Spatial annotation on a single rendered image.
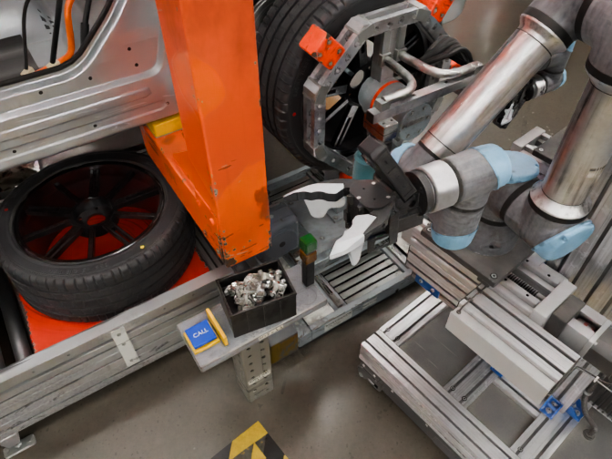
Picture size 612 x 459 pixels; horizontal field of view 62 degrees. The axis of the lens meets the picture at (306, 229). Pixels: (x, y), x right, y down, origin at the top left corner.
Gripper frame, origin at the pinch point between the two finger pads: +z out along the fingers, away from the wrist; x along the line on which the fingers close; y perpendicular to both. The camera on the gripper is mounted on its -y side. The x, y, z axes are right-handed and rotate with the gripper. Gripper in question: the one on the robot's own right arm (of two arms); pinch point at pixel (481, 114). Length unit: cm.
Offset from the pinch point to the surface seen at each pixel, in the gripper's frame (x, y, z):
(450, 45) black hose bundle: -11.1, 20.5, 8.7
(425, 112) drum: -6.1, 4.1, 18.7
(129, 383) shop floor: -23, -83, 127
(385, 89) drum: -17.7, 7.9, 25.2
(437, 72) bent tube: -5.5, 17.6, 18.1
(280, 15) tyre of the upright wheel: -45, 25, 45
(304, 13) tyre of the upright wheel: -37, 28, 42
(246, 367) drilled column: 7, -57, 93
